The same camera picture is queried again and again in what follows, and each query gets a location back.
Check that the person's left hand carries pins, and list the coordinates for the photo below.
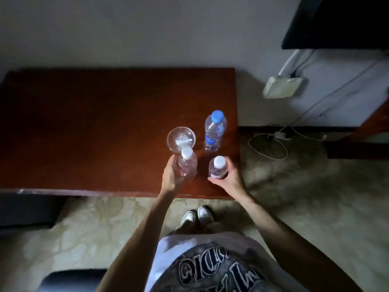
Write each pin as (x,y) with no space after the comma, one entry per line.
(169,178)

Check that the person's right hand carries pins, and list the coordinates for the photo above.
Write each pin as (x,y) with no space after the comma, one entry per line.
(232,180)

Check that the person's right thumb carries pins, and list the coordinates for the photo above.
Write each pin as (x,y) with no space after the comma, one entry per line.
(230,165)

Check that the person's left thumb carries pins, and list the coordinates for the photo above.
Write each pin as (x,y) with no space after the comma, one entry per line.
(173,163)

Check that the small clear white-capped water bottle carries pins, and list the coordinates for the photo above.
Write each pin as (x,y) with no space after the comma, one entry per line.
(218,167)

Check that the pink-tinted white-capped water bottle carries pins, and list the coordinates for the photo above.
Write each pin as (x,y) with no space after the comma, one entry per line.
(187,164)

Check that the person's right forearm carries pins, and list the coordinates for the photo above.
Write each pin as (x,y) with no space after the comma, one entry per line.
(291,243)

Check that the person's left forearm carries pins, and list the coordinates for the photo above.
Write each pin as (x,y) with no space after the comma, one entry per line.
(136,241)

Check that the blue-capped clear water bottle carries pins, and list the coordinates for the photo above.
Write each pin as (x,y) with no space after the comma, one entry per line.
(214,130)

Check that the person's white right shoe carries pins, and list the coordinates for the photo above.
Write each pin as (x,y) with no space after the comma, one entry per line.
(205,215)

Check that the person's white shoe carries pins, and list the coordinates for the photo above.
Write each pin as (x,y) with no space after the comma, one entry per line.
(205,215)
(188,218)

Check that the person's white left shoe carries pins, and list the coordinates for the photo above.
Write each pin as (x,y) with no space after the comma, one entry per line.
(188,218)

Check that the white power adapter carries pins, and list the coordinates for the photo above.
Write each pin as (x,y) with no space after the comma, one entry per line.
(281,136)

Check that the red-brown wooden table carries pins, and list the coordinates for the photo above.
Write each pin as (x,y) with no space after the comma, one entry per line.
(115,130)

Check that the person's printed shirt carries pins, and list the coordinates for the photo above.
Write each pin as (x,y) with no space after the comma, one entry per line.
(209,264)

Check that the dark wooden cabinet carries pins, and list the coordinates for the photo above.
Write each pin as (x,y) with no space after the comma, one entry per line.
(360,136)

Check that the black chair seat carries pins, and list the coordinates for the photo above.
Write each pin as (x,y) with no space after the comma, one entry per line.
(71,280)

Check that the white wall junction box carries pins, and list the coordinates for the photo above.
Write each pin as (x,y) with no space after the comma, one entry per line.
(282,86)

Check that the white wall conduit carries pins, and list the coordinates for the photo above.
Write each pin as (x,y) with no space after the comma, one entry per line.
(288,62)

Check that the black wall-mounted television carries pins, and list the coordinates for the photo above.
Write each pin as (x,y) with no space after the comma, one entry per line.
(337,22)

